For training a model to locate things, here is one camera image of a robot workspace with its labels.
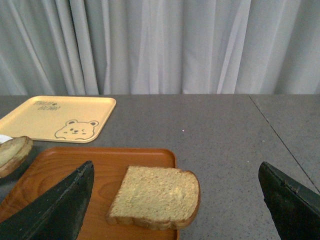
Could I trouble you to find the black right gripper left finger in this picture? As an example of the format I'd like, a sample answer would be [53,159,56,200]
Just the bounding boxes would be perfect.
[0,161,95,240]

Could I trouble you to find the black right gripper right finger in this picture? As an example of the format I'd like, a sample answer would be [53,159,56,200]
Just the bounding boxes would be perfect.
[258,161,320,240]

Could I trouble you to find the bread slice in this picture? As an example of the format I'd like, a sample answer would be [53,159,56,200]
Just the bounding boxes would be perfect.
[0,136,33,178]
[106,165,201,230]

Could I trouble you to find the white plate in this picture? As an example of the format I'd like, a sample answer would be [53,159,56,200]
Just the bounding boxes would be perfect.
[0,134,12,144]

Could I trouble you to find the brown wooden tray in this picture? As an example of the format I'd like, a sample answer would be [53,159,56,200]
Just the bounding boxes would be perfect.
[0,147,180,240]

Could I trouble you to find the yellow bear tray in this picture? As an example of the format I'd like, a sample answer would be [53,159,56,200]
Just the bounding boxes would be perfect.
[0,95,117,144]

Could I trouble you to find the grey curtain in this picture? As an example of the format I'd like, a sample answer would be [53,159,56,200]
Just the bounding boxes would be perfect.
[0,0,320,96]

